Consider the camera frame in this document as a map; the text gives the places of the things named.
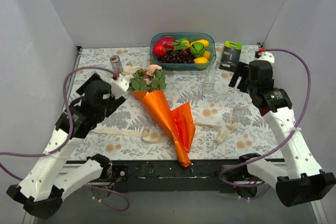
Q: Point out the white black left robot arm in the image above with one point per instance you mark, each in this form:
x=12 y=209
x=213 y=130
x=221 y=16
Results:
x=43 y=190

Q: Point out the dark grape bunch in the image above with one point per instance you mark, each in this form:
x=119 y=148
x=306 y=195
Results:
x=178 y=56

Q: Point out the artificial flower bunch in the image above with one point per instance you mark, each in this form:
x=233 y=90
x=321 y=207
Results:
x=150 y=79

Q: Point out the clear glass vase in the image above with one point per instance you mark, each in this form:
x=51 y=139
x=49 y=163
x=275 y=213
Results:
x=208 y=85

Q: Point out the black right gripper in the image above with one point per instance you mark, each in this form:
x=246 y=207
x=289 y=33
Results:
x=243 y=76

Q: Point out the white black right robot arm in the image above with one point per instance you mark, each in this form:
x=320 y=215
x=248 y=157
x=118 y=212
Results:
x=303 y=180

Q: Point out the yellow lemon top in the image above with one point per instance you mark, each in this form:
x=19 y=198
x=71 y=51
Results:
x=203 y=41

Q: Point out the red dragon fruit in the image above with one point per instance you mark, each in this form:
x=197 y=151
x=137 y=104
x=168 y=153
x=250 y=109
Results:
x=167 y=44

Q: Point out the yellow lemon right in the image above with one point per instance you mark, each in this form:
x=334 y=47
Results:
x=207 y=54

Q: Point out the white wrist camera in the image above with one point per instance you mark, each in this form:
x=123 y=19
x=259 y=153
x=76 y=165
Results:
x=264 y=55
x=119 y=85

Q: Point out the blue plastic fruit container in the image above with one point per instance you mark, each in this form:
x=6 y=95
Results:
x=187 y=38

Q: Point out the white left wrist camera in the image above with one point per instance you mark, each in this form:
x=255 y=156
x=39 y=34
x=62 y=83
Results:
x=119 y=85

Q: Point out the yellow lemon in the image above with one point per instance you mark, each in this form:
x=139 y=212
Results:
x=207 y=54
x=201 y=62
x=203 y=41

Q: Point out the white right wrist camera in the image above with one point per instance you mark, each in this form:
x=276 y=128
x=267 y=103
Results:
x=264 y=55

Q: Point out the black green razor package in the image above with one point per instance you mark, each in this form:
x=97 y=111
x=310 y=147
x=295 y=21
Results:
x=230 y=56

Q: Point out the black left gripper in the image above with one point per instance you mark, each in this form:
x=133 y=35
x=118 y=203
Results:
x=85 y=85

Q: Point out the yellow lemon front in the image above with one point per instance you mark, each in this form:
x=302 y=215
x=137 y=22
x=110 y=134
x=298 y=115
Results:
x=201 y=62

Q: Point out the orange paper bouquet wrap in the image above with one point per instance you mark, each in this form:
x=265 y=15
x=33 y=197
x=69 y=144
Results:
x=177 y=124

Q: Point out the green lime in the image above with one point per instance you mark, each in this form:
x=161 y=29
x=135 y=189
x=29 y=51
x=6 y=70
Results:
x=197 y=49

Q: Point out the silver drink can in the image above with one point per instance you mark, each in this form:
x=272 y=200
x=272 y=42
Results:
x=116 y=64

